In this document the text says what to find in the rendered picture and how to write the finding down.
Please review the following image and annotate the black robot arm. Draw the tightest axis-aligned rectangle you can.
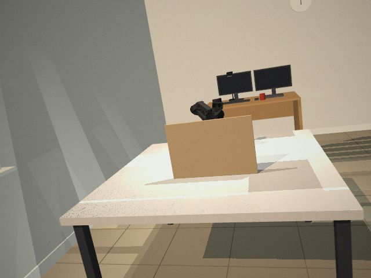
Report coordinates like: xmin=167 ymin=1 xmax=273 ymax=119
xmin=190 ymin=98 xmax=222 ymax=120

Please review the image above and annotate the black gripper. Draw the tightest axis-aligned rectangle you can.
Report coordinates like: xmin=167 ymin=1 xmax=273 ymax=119
xmin=212 ymin=102 xmax=224 ymax=119

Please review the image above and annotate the tan cardboard panel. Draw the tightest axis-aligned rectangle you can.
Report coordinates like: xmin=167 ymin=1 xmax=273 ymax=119
xmin=165 ymin=115 xmax=258 ymax=179

